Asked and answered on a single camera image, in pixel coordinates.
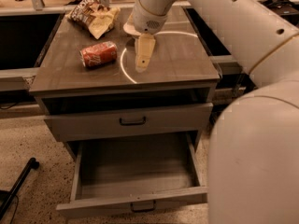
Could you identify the black VR headset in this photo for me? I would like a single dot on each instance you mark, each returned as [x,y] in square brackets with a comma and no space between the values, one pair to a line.
[283,8]

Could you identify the white paper bowl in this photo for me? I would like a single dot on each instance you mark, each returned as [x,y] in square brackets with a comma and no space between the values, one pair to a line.
[130,29]

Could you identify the grey drawer cabinet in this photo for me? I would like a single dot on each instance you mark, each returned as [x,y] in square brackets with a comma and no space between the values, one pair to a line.
[179,73]

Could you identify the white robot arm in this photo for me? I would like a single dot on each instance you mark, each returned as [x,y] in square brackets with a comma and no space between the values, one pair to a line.
[253,157]

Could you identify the black floor stand leg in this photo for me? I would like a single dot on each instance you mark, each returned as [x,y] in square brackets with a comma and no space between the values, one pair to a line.
[6,197]

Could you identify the black side table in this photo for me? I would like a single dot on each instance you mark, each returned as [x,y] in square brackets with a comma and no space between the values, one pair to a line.
[230,85]

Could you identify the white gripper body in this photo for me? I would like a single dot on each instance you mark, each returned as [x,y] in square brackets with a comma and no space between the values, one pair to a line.
[145,20]

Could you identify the closed grey top drawer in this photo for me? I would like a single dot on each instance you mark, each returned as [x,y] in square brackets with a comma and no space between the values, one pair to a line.
[130,122]

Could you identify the open grey middle drawer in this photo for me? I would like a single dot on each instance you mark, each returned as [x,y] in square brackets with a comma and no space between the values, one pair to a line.
[134,174]

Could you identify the red coke can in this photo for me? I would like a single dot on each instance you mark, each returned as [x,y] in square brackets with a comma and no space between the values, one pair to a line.
[98,54]

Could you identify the brown chip bag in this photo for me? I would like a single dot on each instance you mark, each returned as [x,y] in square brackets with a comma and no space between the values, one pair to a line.
[95,17]

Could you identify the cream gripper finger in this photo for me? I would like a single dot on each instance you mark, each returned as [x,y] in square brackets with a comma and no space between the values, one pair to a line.
[144,47]

